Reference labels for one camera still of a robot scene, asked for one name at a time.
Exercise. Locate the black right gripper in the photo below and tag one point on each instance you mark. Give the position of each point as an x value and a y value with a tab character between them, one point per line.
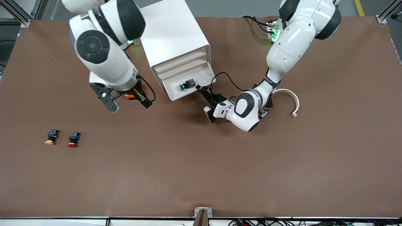
137	94

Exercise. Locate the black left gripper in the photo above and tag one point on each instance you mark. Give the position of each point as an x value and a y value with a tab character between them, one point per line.
216	99

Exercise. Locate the green mushroom push button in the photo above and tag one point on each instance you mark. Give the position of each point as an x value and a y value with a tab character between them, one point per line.
188	84

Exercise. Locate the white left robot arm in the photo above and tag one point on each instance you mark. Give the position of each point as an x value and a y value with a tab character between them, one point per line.
292	44

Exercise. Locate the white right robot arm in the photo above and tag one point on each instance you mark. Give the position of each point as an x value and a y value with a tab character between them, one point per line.
103	59

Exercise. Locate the red mushroom push button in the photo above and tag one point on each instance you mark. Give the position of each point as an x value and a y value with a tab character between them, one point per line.
73	139

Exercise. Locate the yellow mushroom push button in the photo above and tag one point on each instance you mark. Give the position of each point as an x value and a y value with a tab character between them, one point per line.
51	137

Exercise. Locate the small silver metal fitting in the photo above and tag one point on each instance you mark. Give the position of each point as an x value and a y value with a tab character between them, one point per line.
263	114

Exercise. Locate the small dark brown block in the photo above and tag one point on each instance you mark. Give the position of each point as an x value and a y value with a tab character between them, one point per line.
270	103

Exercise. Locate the white curved plastic arc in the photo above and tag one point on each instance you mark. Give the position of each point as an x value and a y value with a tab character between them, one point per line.
296	102

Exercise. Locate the orange button enclosure box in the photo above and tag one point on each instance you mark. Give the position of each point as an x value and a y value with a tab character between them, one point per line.
129	96

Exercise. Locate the grey metal bracket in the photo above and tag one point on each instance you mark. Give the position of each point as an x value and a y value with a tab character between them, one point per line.
209	212

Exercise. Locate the white table edge rail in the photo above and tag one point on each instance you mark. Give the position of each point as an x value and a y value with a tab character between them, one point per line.
62	222

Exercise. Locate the aluminium frame profile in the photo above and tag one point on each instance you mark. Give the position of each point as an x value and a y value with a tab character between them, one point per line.
17	14
388	12

